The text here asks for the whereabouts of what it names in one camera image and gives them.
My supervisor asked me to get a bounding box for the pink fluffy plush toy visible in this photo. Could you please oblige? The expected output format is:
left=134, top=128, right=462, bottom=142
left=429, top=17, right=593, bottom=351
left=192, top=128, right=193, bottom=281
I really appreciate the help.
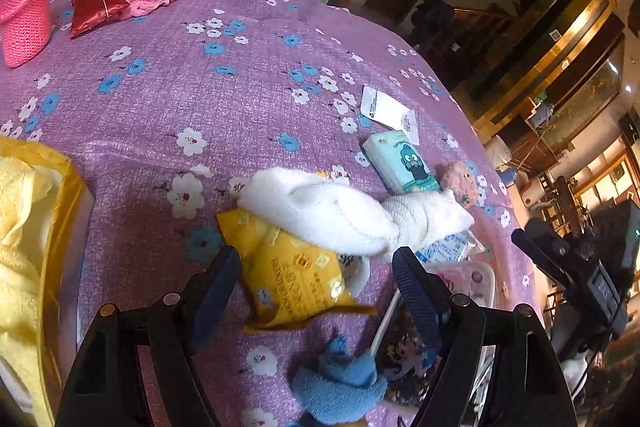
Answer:
left=439, top=161, right=478, bottom=208

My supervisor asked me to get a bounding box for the blue white wipe packet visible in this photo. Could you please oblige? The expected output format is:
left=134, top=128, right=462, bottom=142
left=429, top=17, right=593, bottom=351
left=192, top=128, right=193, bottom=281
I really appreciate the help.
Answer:
left=416, top=230, right=486, bottom=265

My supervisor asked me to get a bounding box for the white towel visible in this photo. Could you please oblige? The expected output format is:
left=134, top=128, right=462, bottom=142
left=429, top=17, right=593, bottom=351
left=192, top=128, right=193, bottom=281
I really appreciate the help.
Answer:
left=238, top=167, right=474, bottom=259

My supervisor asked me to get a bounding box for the pink bottle knitted sleeve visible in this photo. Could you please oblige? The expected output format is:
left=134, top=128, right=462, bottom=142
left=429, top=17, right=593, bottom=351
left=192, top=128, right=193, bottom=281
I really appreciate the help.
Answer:
left=1, top=0, right=51, bottom=68

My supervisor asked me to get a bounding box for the gold storage box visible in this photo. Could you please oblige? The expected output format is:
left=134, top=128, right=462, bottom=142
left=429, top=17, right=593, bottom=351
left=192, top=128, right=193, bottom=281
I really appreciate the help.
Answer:
left=1, top=138, right=94, bottom=426

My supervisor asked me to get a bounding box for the clear cartoon zip pouch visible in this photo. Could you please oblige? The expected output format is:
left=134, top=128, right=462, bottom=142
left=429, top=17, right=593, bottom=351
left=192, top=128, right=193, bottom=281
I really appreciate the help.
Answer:
left=370, top=261, right=497, bottom=416

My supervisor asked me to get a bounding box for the yellow towel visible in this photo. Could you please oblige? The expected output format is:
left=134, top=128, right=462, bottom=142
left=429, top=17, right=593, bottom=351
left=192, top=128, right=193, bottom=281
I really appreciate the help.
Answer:
left=1, top=157, right=56, bottom=426

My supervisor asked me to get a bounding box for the purple floral tablecloth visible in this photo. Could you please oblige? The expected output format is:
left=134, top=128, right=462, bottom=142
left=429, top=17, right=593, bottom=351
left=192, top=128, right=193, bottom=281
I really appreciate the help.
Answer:
left=1, top=0, right=535, bottom=323

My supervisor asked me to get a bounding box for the yellow snack packet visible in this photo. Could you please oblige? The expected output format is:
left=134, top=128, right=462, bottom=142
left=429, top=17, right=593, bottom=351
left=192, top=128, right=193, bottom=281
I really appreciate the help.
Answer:
left=217, top=208, right=376, bottom=334

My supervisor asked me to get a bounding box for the blue cloth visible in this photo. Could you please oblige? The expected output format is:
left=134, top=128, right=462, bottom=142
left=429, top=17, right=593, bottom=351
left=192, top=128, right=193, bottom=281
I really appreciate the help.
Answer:
left=291, top=335, right=387, bottom=426

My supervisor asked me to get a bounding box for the white plastic bucket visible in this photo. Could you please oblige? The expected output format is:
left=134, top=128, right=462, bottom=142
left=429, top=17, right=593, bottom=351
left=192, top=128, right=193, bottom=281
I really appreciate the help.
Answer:
left=484, top=134, right=512, bottom=170

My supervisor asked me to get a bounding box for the small white sachet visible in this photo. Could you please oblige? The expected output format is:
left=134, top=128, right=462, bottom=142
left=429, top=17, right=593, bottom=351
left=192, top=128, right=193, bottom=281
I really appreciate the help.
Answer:
left=360, top=86, right=420, bottom=145

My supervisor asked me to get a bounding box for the red satin pouch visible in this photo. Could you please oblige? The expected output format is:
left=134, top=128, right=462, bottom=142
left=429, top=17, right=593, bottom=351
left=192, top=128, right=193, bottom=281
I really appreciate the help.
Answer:
left=70, top=0, right=129, bottom=39

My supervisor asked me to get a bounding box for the teal tissue pack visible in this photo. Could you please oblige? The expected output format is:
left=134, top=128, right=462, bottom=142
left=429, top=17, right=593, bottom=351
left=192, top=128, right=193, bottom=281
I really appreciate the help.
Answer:
left=362, top=130, right=440, bottom=195

